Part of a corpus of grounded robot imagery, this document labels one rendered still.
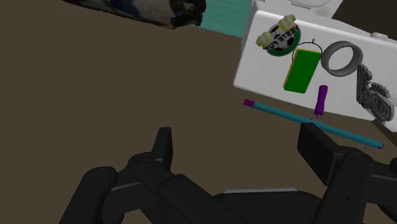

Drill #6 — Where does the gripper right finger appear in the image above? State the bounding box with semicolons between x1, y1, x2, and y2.
296;122;397;224

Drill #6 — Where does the dark patterned robot stand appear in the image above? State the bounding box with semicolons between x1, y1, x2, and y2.
62;0;207;29

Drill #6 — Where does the round soccer ball badge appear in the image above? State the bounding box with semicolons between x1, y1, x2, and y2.
255;14;302;57

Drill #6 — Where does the teal pen with purple ends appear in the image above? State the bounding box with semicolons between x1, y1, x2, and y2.
243;99;385;150

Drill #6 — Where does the green tag with black cord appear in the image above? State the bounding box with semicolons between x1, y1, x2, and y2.
282;38;323;94

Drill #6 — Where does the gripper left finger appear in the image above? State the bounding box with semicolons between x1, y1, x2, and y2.
59;127;249;224

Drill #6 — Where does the white toilet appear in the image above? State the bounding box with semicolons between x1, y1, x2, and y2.
233;0;397;132

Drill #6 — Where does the purple-handled small tool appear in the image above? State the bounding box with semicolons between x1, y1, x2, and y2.
310;85;329;123

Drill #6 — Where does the grey ring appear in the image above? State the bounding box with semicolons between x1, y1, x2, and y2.
321;41;364;78

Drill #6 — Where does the grey gear-shaped figure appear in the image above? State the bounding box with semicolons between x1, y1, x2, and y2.
356;63;395;122

